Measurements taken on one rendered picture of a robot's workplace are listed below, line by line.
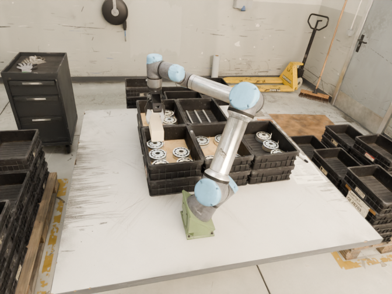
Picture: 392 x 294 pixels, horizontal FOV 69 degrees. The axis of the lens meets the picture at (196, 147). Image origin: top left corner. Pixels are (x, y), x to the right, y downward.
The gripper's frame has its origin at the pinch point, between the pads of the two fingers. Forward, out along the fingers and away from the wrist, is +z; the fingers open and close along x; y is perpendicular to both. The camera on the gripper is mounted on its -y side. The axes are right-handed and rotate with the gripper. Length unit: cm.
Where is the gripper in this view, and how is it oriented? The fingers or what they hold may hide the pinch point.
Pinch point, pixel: (154, 122)
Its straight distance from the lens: 154.8
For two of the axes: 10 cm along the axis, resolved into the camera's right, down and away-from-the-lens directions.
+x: -9.7, 0.7, -2.3
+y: -2.3, -5.5, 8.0
